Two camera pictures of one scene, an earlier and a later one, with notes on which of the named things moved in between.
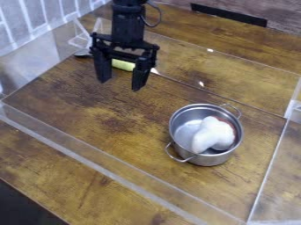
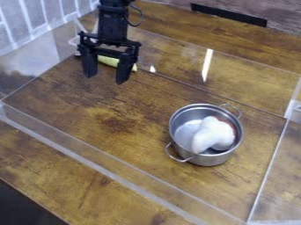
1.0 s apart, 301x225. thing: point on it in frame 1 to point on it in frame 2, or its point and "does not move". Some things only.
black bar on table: x=235 y=16 does not move
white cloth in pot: x=216 y=134 does not move
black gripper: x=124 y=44 to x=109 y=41
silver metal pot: x=198 y=112 does not move
